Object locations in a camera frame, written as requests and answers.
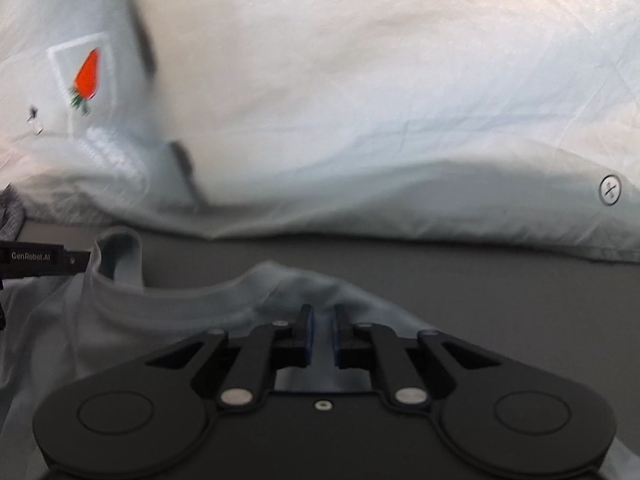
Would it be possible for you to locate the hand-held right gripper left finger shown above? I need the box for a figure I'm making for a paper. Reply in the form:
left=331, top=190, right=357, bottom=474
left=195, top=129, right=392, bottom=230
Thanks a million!
left=142, top=304, right=315, bottom=408

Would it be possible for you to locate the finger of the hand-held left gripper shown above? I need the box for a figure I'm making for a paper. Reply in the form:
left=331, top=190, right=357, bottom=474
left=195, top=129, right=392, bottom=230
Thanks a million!
left=63, top=247, right=94, bottom=275

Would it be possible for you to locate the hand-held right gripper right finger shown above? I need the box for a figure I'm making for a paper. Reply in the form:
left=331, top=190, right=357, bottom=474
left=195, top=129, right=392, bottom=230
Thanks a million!
left=332, top=304, right=506, bottom=406

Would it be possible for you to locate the light blue t-shirt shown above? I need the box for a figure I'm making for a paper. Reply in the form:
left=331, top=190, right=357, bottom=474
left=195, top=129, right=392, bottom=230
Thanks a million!
left=0, top=226, right=640, bottom=480

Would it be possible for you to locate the dark checked cloth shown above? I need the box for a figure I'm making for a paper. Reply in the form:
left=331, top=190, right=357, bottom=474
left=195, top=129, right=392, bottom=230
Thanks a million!
left=0, top=184, right=27, bottom=242

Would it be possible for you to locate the carrot print white sheet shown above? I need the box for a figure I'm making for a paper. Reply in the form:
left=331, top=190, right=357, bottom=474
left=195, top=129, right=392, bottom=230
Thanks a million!
left=0, top=0, right=640, bottom=264

